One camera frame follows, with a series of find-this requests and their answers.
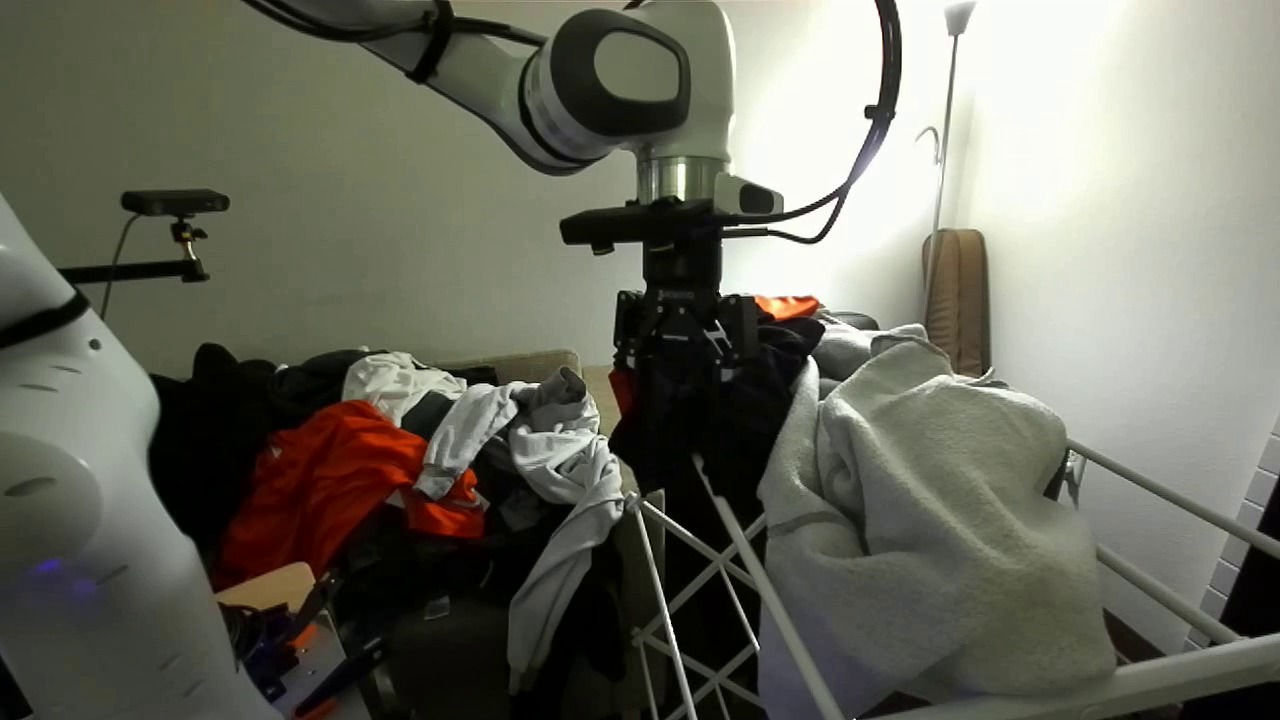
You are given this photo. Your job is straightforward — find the black clothes on couch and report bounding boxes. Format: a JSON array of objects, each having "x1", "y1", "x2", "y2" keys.
[{"x1": 150, "y1": 343, "x2": 360, "y2": 564}]

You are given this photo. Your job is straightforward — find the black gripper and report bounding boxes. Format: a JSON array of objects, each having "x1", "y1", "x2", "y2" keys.
[{"x1": 643, "y1": 239, "x2": 722, "y2": 294}]

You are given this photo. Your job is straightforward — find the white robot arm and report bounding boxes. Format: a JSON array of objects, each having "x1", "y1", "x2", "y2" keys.
[{"x1": 0, "y1": 0, "x2": 776, "y2": 720}]

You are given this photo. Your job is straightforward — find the grey sweatshirt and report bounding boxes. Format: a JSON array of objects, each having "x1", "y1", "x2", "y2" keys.
[{"x1": 760, "y1": 339, "x2": 1117, "y2": 720}]

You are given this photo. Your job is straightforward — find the orange shirt on couch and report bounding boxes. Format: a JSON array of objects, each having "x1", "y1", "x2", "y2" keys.
[{"x1": 217, "y1": 401, "x2": 489, "y2": 588}]

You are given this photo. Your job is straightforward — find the orange shirt on rack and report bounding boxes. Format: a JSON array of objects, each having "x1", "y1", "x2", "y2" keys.
[{"x1": 751, "y1": 295, "x2": 825, "y2": 319}]

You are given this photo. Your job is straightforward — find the white clothes drying rack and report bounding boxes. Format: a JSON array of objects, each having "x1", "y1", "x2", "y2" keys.
[{"x1": 639, "y1": 434, "x2": 1280, "y2": 720}]

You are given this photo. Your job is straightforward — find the white shirt on couch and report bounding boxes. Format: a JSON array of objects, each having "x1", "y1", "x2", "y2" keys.
[{"x1": 340, "y1": 352, "x2": 629, "y2": 691}]

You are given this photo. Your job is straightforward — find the black shirt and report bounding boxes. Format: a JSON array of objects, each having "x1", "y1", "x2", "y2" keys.
[{"x1": 607, "y1": 294, "x2": 825, "y2": 529}]

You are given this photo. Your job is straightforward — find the white floor lamp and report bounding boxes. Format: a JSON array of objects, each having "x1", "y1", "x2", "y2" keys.
[{"x1": 920, "y1": 0, "x2": 980, "y2": 239}]

